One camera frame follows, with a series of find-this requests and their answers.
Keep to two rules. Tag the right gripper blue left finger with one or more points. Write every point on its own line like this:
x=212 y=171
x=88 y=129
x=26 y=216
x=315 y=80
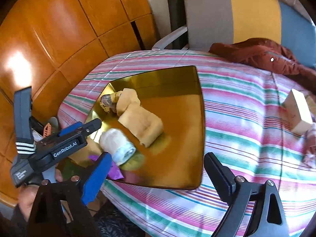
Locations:
x=93 y=178

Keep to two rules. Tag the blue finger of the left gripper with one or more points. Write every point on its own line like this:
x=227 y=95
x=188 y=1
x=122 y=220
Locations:
x=70 y=128

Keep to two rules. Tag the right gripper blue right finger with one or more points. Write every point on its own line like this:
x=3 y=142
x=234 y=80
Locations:
x=221 y=177

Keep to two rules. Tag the white sock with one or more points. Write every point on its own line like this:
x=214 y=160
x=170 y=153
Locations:
x=118 y=145

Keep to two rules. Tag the pink striped sock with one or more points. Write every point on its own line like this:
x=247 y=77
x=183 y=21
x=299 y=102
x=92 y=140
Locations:
x=310 y=144

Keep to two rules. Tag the white cardboard box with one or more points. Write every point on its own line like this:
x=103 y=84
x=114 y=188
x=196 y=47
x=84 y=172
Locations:
x=298 y=112

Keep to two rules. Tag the person's left hand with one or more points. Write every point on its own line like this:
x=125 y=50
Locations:
x=26 y=197

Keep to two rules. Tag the orange plastic rack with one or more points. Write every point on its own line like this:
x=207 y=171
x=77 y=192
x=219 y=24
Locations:
x=47 y=130

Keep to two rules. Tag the gold tray with maroon rim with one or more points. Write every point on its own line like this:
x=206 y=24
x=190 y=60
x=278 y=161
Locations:
x=165 y=120

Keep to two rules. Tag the striped pink green bedspread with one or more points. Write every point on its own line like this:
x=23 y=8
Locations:
x=246 y=128

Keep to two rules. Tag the orange wooden wardrobe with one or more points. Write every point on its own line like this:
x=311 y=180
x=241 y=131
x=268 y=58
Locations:
x=51 y=45

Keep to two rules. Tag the maroon puffer jacket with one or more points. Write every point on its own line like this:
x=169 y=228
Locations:
x=267 y=55

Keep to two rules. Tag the grey yellow blue chair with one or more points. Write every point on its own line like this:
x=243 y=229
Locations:
x=233 y=21

